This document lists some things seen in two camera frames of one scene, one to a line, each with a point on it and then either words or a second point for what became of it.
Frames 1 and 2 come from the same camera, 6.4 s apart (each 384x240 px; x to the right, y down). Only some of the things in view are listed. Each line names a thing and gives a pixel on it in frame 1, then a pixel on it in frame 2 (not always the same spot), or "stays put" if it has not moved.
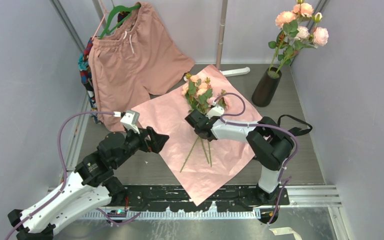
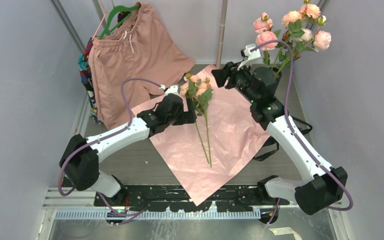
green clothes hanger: [115, 9] stays put
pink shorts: [138, 59] stays put
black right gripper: [198, 122] → [233, 76]
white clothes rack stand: [236, 71] stays put
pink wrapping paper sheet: [203, 166] stays put
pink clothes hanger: [105, 12] stays put
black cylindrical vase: [266, 88] stays put
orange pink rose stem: [286, 21] → [282, 58]
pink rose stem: [226, 101] → [264, 25]
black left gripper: [148, 139] → [181, 112]
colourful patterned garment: [84, 66] stays put
